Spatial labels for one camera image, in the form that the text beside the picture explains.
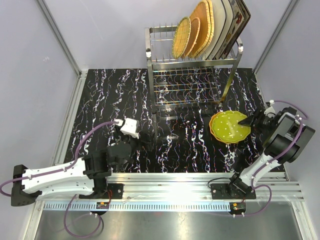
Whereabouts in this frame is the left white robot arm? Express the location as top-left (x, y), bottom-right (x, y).
top-left (10, 128), bottom-right (155, 207)

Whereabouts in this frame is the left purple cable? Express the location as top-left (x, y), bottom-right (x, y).
top-left (0, 120), bottom-right (121, 238)

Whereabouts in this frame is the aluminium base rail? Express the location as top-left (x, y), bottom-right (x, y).
top-left (107, 172), bottom-right (304, 202)

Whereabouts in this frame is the slotted white cable duct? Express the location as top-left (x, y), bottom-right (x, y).
top-left (44, 201), bottom-right (231, 212)

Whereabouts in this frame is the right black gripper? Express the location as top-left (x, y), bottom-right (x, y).
top-left (237, 108), bottom-right (277, 136)

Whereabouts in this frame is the large orange woven tray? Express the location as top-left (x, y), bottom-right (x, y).
top-left (189, 0), bottom-right (211, 58)

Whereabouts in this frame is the small round orange woven plate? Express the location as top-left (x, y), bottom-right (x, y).
top-left (183, 17), bottom-right (201, 58)

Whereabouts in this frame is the steel two-tier dish rack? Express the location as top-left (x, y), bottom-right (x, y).
top-left (144, 25), bottom-right (244, 114)

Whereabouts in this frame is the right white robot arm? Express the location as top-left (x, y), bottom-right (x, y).
top-left (226, 107), bottom-right (316, 199)

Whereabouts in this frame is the cream rectangular tray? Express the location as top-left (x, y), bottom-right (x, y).
top-left (204, 0), bottom-right (226, 60)

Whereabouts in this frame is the green-rimmed woven bamboo plate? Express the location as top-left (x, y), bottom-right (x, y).
top-left (172, 16), bottom-right (191, 59)

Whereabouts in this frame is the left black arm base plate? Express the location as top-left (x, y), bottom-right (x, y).
top-left (79, 183), bottom-right (125, 200)

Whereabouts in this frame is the floral patterned tray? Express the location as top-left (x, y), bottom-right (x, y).
top-left (218, 0), bottom-right (251, 59)

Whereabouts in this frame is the orange polka-dot plate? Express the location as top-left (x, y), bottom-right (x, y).
top-left (209, 112), bottom-right (241, 144)

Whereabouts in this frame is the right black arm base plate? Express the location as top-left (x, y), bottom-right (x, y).
top-left (209, 183), bottom-right (257, 200)

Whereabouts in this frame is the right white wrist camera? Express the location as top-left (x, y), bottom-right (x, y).
top-left (264, 99), bottom-right (276, 116)

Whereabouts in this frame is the green polka-dot plate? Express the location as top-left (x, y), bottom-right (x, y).
top-left (209, 110), bottom-right (251, 144)

